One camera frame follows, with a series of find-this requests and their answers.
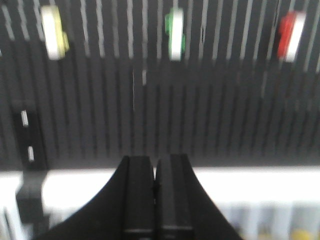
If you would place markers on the black perforated pegboard panel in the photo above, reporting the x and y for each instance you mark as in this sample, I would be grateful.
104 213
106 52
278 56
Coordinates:
229 102

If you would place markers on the white standing desk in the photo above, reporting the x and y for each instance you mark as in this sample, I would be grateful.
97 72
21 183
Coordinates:
66 191

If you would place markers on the red lower toggle switch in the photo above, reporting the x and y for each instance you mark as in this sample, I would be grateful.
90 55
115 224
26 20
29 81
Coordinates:
290 31

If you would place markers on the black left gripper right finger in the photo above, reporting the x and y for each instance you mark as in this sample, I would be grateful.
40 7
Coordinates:
183 209

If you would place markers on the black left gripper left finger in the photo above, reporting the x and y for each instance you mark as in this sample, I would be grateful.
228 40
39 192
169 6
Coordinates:
113 207

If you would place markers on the left black table clamp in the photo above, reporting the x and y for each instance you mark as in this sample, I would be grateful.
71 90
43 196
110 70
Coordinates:
31 149

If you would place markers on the yellow lower toggle switch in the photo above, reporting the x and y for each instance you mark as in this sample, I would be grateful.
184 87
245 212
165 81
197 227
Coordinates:
55 38

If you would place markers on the green lower toggle switch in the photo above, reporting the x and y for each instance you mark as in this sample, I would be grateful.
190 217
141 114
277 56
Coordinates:
174 28

